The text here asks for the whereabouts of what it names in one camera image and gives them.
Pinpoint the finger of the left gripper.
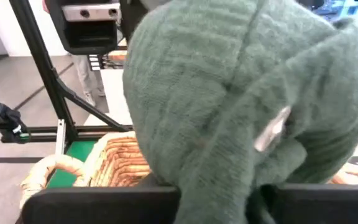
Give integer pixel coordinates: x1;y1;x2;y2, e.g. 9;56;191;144
119;0;143;43

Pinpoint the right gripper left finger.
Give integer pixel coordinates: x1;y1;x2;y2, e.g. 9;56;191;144
20;185;182;224

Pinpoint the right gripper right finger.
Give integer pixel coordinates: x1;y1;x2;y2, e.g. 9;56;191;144
270;182;358;224

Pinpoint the green towel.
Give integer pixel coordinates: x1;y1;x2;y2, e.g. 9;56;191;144
122;0;358;224

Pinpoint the woven wicker basket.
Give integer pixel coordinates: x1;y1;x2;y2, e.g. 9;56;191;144
19;131;358;210

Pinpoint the green table mat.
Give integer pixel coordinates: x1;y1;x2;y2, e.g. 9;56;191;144
47;139;98;189

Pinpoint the person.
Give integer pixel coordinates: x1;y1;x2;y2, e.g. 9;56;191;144
71;53;107;107

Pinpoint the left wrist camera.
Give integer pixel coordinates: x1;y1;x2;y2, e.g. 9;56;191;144
45;0;121;56

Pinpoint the black table frame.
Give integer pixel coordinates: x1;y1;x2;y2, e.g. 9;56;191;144
8;0;135;156

